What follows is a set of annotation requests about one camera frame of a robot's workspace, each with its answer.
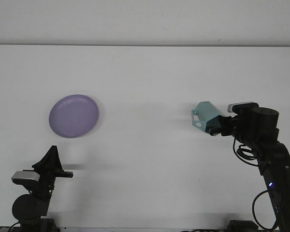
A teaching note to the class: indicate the pale blue hexagonal cup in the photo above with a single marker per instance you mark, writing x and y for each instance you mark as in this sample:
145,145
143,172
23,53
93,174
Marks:
204,111

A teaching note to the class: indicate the pale purple round plate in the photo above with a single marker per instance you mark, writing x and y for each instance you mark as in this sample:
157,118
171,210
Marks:
73,116

